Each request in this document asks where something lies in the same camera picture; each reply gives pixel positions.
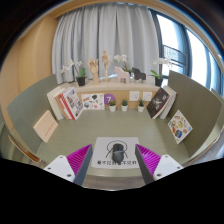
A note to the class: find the white printed mouse pad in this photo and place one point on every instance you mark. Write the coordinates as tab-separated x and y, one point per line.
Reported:
101	150

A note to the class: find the orange chair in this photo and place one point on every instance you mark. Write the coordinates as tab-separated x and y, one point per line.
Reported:
25	151

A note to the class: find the magazine with photo cover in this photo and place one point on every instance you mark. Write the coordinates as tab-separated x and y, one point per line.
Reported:
73	102

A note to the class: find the dark wooden horse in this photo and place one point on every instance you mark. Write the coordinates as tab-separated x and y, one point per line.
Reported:
139	74

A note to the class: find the pale pink card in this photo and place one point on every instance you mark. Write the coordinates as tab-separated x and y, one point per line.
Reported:
45	126

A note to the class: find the colourful sticker sheet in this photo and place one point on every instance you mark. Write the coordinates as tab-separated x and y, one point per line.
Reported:
180	126

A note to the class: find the white book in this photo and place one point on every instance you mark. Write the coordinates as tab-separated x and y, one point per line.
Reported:
53	101

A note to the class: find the wooden hand model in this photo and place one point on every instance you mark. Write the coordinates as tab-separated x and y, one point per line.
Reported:
94	70

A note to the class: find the wooden desk ledge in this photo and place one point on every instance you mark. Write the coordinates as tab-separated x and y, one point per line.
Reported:
113	86

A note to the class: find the pink wooden horse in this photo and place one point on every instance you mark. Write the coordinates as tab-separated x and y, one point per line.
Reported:
122	76

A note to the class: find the purple round sign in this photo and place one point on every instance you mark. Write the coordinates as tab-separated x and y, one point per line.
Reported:
109	98

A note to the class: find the large white orchid, black pot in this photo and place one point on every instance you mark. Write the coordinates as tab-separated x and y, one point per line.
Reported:
158	81

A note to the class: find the white wall outlet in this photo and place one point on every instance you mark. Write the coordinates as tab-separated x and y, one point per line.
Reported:
134	96
147	96

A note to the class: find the black computer mouse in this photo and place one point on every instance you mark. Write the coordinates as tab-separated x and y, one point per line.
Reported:
118	153

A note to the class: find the black book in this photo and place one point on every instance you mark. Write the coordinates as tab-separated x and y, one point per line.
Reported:
158	102

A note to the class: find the grey curtain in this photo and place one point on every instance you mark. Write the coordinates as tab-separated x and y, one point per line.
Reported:
106	33

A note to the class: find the orange book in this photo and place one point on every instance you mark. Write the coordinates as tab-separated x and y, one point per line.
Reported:
61	108

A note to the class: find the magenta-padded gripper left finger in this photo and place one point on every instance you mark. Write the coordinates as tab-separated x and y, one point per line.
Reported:
58	166

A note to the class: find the white card with drawings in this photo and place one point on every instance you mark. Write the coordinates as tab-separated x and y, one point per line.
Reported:
92	101

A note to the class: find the green felt divider panel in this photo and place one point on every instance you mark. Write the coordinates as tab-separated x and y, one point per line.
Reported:
218	106
26	106
196	100

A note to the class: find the window with dark frame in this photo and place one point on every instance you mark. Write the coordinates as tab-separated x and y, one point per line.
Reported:
196	50

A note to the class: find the small white orchid, black pot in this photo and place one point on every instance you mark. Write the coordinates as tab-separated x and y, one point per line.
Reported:
81	81

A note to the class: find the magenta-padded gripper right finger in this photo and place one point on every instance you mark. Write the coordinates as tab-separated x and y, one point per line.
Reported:
166	166

